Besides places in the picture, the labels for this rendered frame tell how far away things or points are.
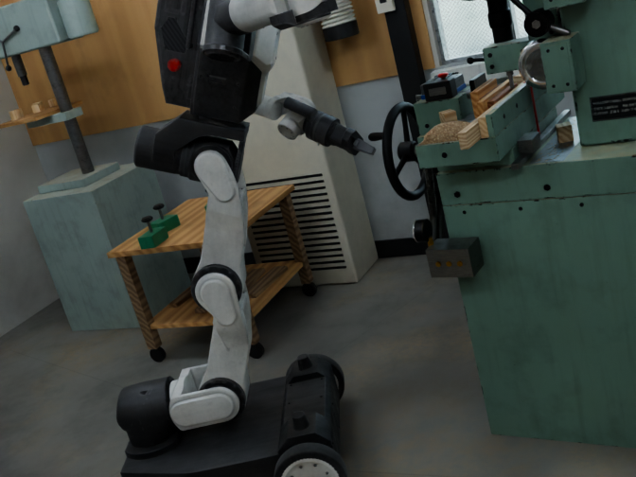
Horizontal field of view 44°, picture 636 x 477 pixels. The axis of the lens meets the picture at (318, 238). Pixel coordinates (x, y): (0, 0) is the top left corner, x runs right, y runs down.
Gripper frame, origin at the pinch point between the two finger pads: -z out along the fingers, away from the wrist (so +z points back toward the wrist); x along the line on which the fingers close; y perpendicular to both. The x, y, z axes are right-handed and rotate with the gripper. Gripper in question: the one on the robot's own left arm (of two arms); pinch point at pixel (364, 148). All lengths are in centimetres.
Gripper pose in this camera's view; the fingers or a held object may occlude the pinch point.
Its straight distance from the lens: 229.5
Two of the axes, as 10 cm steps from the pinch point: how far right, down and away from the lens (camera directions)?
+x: -2.9, -1.6, -9.4
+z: -8.4, -4.3, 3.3
